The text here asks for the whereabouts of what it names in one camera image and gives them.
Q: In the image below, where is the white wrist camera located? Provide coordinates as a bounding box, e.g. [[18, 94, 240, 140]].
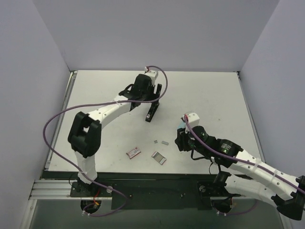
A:
[[144, 66, 158, 85], [182, 112, 200, 133]]

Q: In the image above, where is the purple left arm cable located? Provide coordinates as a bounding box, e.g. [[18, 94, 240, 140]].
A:
[[42, 65, 169, 217]]

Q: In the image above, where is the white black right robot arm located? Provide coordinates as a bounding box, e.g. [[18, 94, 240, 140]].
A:
[[174, 126, 305, 220]]

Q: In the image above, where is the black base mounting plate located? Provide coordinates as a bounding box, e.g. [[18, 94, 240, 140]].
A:
[[42, 171, 240, 213]]

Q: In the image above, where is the aluminium frame rail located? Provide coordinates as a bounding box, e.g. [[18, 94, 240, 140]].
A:
[[28, 179, 74, 200]]

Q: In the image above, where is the light blue white stapler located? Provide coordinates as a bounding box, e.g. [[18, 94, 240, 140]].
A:
[[177, 121, 186, 129]]

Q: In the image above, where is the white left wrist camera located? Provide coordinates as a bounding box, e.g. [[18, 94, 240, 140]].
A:
[[144, 66, 158, 85]]

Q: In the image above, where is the black stapler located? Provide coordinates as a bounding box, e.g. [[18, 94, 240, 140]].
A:
[[145, 101, 159, 123]]

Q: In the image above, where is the black looped cable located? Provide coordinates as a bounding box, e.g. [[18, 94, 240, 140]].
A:
[[190, 150, 222, 177]]

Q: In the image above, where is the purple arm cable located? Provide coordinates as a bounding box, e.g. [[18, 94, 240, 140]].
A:
[[42, 65, 169, 217], [182, 115, 305, 217]]

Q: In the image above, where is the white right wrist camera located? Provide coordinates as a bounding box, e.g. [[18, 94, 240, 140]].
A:
[[182, 112, 200, 133]]

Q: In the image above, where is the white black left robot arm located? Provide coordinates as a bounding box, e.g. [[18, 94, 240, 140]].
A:
[[68, 70, 162, 197]]

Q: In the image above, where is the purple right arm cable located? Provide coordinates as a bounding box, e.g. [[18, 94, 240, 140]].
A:
[[182, 115, 305, 217]]

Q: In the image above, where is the red white staple box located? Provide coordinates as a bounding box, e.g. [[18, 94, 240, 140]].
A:
[[126, 147, 141, 159]]

